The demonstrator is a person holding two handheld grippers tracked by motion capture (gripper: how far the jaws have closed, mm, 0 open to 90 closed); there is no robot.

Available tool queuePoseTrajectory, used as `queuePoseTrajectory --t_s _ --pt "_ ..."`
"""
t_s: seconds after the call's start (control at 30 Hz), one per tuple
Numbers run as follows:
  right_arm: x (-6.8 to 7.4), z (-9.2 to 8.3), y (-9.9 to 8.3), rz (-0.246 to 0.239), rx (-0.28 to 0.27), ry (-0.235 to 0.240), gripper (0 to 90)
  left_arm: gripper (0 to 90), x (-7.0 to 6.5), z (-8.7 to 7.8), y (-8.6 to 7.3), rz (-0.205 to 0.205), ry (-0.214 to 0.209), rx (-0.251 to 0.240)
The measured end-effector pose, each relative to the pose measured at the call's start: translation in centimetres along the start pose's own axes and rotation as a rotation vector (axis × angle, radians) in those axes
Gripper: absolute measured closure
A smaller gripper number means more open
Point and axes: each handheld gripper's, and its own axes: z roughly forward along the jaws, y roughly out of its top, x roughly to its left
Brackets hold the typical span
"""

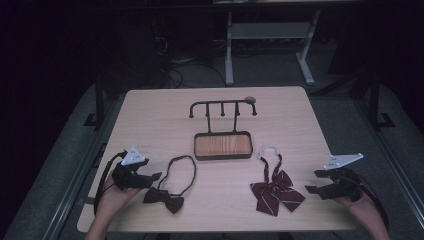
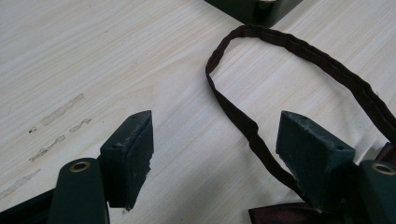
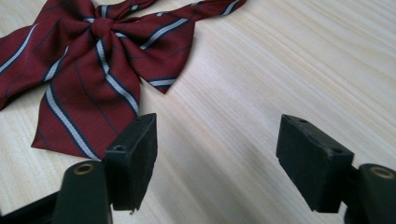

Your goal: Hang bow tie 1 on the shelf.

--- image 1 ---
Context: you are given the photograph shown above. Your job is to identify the person's right hand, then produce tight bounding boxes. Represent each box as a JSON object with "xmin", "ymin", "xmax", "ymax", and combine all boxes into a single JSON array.
[{"xmin": 334, "ymin": 191, "xmax": 388, "ymax": 234}]

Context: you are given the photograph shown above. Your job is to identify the black floor cables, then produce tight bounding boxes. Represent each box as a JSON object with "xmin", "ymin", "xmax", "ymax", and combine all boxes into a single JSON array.
[{"xmin": 151, "ymin": 16, "xmax": 228, "ymax": 89}]

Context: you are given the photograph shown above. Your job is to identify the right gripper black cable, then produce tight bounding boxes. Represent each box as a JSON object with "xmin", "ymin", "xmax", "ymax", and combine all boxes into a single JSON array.
[{"xmin": 346, "ymin": 171, "xmax": 390, "ymax": 231}]

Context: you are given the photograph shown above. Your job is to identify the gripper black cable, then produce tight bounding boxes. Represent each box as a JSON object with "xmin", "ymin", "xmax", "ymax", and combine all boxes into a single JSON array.
[
  {"xmin": 93, "ymin": 150, "xmax": 129, "ymax": 216},
  {"xmin": 346, "ymin": 171, "xmax": 390, "ymax": 231}
]

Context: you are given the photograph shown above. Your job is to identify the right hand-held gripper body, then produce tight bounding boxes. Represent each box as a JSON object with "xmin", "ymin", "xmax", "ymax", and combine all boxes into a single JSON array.
[{"xmin": 323, "ymin": 152, "xmax": 365, "ymax": 203}]

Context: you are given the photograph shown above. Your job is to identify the black hook rack wooden base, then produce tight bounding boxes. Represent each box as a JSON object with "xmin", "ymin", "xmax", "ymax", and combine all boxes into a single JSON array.
[{"xmin": 188, "ymin": 98, "xmax": 258, "ymax": 162}]

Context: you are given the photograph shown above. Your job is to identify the maroon striped bow tie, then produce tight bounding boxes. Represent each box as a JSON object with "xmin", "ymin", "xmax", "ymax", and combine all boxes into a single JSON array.
[{"xmin": 249, "ymin": 143, "xmax": 306, "ymax": 218}]

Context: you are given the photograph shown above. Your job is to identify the grey metal rail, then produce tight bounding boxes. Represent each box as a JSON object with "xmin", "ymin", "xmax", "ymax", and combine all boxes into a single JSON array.
[
  {"xmin": 353, "ymin": 99, "xmax": 424, "ymax": 218},
  {"xmin": 43, "ymin": 96, "xmax": 128, "ymax": 240}
]

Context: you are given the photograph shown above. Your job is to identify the black metal stand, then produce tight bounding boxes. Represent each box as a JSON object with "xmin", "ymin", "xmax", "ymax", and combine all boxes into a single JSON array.
[
  {"xmin": 368, "ymin": 66, "xmax": 397, "ymax": 131},
  {"xmin": 83, "ymin": 71, "xmax": 107, "ymax": 129}
]

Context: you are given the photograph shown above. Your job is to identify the person's left hand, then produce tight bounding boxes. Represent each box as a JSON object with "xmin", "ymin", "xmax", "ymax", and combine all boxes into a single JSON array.
[{"xmin": 95, "ymin": 173, "xmax": 143, "ymax": 218}]

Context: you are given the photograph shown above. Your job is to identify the white metal desk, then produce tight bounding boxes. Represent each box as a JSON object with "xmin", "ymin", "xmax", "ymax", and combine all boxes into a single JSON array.
[{"xmin": 213, "ymin": 0, "xmax": 364, "ymax": 87}]

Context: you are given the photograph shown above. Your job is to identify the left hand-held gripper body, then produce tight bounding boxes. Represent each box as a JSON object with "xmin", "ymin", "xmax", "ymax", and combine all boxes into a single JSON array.
[{"xmin": 111, "ymin": 145, "xmax": 158, "ymax": 192}]

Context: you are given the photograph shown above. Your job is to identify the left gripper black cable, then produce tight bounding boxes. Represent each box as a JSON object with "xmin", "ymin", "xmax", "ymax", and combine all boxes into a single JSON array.
[{"xmin": 93, "ymin": 150, "xmax": 129, "ymax": 216}]

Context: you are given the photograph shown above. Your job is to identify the dark bow tie with strap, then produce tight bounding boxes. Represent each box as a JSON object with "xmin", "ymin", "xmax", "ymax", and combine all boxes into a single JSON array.
[{"xmin": 142, "ymin": 154, "xmax": 198, "ymax": 215}]

